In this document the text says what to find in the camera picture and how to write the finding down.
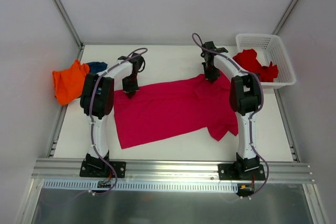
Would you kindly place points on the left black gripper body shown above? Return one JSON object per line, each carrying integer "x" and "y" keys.
{"x": 130, "y": 88}

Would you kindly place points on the magenta t shirt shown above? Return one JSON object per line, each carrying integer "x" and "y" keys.
{"x": 163, "y": 110}

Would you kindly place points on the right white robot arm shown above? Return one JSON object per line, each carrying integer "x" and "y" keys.
{"x": 245, "y": 99}

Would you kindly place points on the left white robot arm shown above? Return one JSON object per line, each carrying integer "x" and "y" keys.
{"x": 97, "y": 100}

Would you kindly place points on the red t shirt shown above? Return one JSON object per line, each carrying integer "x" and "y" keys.
{"x": 248, "y": 60}

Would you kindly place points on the navy blue t shirt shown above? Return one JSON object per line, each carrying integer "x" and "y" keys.
{"x": 96, "y": 67}

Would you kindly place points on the white plastic basket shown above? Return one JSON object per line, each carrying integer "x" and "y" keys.
{"x": 269, "y": 49}

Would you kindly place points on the orange t shirt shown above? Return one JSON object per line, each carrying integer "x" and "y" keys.
{"x": 68, "y": 83}

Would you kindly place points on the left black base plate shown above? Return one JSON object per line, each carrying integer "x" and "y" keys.
{"x": 99, "y": 169}

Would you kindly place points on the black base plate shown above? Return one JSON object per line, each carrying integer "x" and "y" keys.
{"x": 99, "y": 169}
{"x": 235, "y": 172}

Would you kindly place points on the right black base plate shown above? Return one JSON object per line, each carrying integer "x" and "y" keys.
{"x": 235, "y": 172}

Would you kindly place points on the white slotted cable duct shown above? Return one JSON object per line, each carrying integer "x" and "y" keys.
{"x": 141, "y": 186}

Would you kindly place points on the aluminium mounting rail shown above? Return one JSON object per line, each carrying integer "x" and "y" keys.
{"x": 172, "y": 171}

